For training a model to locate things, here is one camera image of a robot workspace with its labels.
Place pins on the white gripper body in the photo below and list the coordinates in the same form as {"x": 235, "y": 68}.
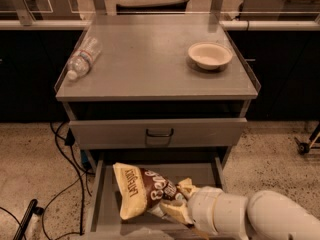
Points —
{"x": 202, "y": 206}

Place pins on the black chair back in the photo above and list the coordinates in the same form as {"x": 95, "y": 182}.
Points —
{"x": 174, "y": 7}

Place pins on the open middle grey drawer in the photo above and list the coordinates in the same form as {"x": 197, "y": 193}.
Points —
{"x": 104, "y": 222}

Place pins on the grey drawer cabinet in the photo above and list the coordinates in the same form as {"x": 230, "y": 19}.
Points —
{"x": 144, "y": 72}

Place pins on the closed upper grey drawer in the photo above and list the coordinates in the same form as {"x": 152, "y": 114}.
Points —
{"x": 157, "y": 133}

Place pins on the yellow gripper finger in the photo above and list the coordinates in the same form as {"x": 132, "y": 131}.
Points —
{"x": 178, "y": 210}
{"x": 187, "y": 188}

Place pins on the clear plastic water bottle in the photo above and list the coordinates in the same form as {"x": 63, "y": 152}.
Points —
{"x": 83, "y": 59}

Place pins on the black stand with wheel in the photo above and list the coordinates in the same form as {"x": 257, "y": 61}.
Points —
{"x": 312, "y": 143}

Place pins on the black bar on floor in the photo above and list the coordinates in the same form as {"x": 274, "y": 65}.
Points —
{"x": 32, "y": 214}

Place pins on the white paper bowl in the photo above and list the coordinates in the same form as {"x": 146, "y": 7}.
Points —
{"x": 210, "y": 55}

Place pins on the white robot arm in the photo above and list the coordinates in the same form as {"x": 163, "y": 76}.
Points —
{"x": 266, "y": 215}

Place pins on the brown chip bag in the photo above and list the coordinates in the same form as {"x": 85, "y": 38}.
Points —
{"x": 142, "y": 190}

